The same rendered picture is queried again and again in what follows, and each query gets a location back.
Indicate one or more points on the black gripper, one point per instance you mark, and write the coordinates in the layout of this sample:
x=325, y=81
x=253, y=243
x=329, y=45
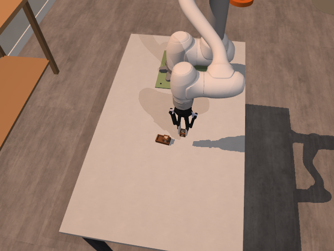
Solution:
x=182, y=113

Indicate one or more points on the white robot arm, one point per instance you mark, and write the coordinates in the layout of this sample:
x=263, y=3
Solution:
x=214, y=50

